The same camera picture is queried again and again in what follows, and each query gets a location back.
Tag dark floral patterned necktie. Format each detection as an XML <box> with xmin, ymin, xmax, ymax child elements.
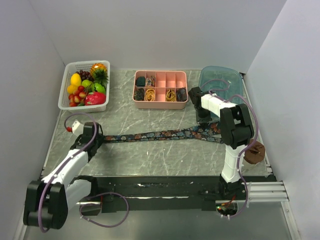
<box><xmin>104</xmin><ymin>122</ymin><xmax>223</xmax><ymax>144</ymax></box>

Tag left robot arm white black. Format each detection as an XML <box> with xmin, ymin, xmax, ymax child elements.
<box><xmin>23</xmin><ymin>122</ymin><xmax>104</xmax><ymax>233</ymax></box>

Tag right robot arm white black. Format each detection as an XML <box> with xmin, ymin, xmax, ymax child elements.
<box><xmin>188</xmin><ymin>87</ymin><xmax>255</xmax><ymax>200</ymax></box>

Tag rolled dark patterned tie right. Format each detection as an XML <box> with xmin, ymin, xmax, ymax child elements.
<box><xmin>176</xmin><ymin>87</ymin><xmax>188</xmax><ymax>102</ymax></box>

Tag rolled dark patterned tie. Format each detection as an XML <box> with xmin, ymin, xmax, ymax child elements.
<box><xmin>176</xmin><ymin>87</ymin><xmax>188</xmax><ymax>102</ymax></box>
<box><xmin>133</xmin><ymin>88</ymin><xmax>145</xmax><ymax>101</ymax></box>

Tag rolled yellow tie right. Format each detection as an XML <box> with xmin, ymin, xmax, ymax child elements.
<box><xmin>165</xmin><ymin>88</ymin><xmax>177</xmax><ymax>102</ymax></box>

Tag rolled yellow tie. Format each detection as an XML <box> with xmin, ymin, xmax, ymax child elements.
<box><xmin>165</xmin><ymin>88</ymin><xmax>177</xmax><ymax>102</ymax></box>
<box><xmin>144</xmin><ymin>88</ymin><xmax>156</xmax><ymax>102</ymax></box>

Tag teal translucent plastic tub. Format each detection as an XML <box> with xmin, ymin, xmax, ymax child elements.
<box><xmin>198</xmin><ymin>66</ymin><xmax>243</xmax><ymax>122</ymax></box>

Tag pink dragon fruit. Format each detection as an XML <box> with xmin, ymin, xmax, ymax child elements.
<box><xmin>84</xmin><ymin>91</ymin><xmax>106</xmax><ymax>106</ymax></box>

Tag red cherry bunch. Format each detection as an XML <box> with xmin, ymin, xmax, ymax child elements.
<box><xmin>68</xmin><ymin>85</ymin><xmax>87</xmax><ymax>107</ymax></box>

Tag rolled yellow tie left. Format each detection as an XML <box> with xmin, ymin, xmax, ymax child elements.
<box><xmin>144</xmin><ymin>88</ymin><xmax>156</xmax><ymax>102</ymax></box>

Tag pink compartment organizer box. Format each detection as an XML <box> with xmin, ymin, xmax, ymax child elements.
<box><xmin>132</xmin><ymin>70</ymin><xmax>188</xmax><ymax>110</ymax></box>

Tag brown lidded white cup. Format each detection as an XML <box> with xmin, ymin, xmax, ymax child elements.
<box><xmin>242</xmin><ymin>141</ymin><xmax>266</xmax><ymax>171</ymax></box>

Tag light green pear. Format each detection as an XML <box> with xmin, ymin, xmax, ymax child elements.
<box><xmin>81</xmin><ymin>79</ymin><xmax>93</xmax><ymax>88</ymax></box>

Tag yellow lemon lower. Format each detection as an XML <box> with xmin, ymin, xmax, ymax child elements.
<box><xmin>67</xmin><ymin>84</ymin><xmax>78</xmax><ymax>95</ymax></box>

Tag yellow lemon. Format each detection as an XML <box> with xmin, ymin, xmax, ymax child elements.
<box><xmin>70</xmin><ymin>73</ymin><xmax>82</xmax><ymax>87</ymax></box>
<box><xmin>67</xmin><ymin>84</ymin><xmax>78</xmax><ymax>95</ymax></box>

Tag rolled dark patterned tie left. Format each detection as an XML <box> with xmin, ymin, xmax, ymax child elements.
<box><xmin>133</xmin><ymin>88</ymin><xmax>145</xmax><ymax>101</ymax></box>

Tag rolled colourful dotted tie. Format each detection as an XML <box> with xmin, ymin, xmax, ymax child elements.
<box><xmin>145</xmin><ymin>76</ymin><xmax>156</xmax><ymax>87</ymax></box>

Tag yellow lemon upper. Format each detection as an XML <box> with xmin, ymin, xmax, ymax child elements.
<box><xmin>70</xmin><ymin>73</ymin><xmax>82</xmax><ymax>87</ymax></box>

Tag dark purple grapes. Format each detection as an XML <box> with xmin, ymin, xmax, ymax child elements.
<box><xmin>75</xmin><ymin>70</ymin><xmax>94</xmax><ymax>82</ymax></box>

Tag orange pineapple with leaves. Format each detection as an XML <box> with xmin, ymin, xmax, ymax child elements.
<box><xmin>90</xmin><ymin>63</ymin><xmax>109</xmax><ymax>85</ymax></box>

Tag rolled dark green tie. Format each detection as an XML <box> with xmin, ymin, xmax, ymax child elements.
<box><xmin>135</xmin><ymin>76</ymin><xmax>146</xmax><ymax>87</ymax></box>

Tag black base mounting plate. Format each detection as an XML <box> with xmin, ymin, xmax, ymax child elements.
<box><xmin>74</xmin><ymin>175</ymin><xmax>247</xmax><ymax>213</ymax></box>

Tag white plastic fruit basket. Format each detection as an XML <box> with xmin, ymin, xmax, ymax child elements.
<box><xmin>58</xmin><ymin>60</ymin><xmax>110</xmax><ymax>113</ymax></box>

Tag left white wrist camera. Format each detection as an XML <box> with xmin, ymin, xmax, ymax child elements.
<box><xmin>66</xmin><ymin>120</ymin><xmax>84</xmax><ymax>137</ymax></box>

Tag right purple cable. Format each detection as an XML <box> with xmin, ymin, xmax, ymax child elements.
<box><xmin>201</xmin><ymin>79</ymin><xmax>259</xmax><ymax>221</ymax></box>

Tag purple cable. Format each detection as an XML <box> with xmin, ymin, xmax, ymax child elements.
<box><xmin>201</xmin><ymin>79</ymin><xmax>259</xmax><ymax>221</ymax></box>
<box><xmin>38</xmin><ymin>112</ymin><xmax>130</xmax><ymax>233</ymax></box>

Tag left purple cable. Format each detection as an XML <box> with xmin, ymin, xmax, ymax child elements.
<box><xmin>38</xmin><ymin>112</ymin><xmax>130</xmax><ymax>233</ymax></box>

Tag aluminium rail frame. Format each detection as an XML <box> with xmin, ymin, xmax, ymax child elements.
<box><xmin>247</xmin><ymin>159</ymin><xmax>290</xmax><ymax>203</ymax></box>

